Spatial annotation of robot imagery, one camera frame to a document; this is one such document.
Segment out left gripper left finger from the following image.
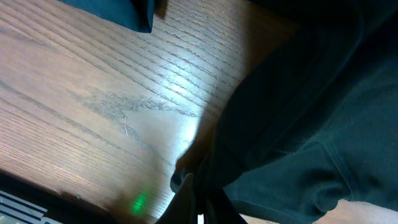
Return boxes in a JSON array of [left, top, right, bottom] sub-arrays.
[[155, 174, 198, 224]]

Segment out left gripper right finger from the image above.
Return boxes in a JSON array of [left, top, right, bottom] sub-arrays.
[[204, 189, 247, 224]]

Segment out black Sydro t-shirt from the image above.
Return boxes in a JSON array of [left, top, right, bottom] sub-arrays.
[[170, 0, 397, 223]]

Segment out folded navy blue shorts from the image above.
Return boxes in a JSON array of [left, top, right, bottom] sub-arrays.
[[59, 0, 161, 33]]

